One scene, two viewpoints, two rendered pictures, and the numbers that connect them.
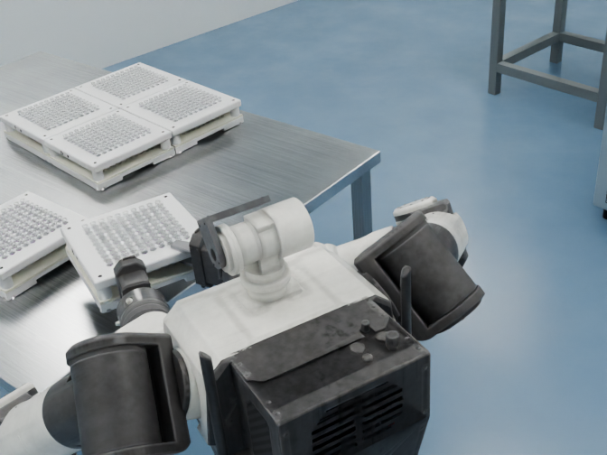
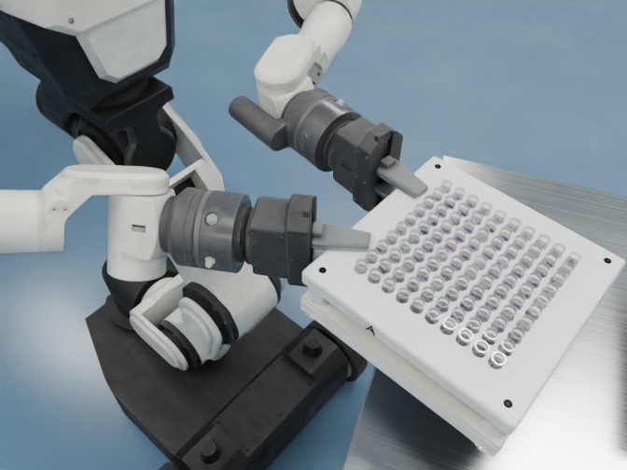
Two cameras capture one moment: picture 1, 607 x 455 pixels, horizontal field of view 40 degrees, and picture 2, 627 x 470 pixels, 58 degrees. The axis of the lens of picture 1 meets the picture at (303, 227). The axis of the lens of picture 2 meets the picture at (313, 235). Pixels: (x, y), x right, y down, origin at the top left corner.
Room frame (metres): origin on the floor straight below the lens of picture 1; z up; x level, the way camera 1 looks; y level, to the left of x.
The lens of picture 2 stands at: (1.68, 0.05, 1.49)
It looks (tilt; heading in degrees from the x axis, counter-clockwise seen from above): 48 degrees down; 158
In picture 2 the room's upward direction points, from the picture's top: straight up
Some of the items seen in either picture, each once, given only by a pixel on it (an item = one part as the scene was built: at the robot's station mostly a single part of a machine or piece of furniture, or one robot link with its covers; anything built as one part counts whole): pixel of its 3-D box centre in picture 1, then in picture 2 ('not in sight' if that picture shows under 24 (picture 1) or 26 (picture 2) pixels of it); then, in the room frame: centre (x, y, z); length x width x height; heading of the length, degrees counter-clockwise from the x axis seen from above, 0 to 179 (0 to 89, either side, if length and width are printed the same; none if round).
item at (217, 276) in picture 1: (227, 263); (258, 237); (1.27, 0.15, 1.02); 0.12 x 0.10 x 0.13; 59
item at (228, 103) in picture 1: (181, 106); not in sight; (2.17, 0.32, 0.95); 0.25 x 0.24 x 0.02; 132
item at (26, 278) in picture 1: (21, 250); not in sight; (1.57, 0.64, 0.90); 0.24 x 0.24 x 0.02; 49
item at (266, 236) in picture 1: (266, 243); not in sight; (0.84, 0.05, 1.35); 0.10 x 0.07 x 0.09; 117
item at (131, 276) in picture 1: (137, 302); (351, 148); (1.17, 0.31, 1.02); 0.12 x 0.10 x 0.13; 19
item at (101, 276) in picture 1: (135, 237); (465, 270); (1.39, 0.34, 1.02); 0.25 x 0.24 x 0.02; 117
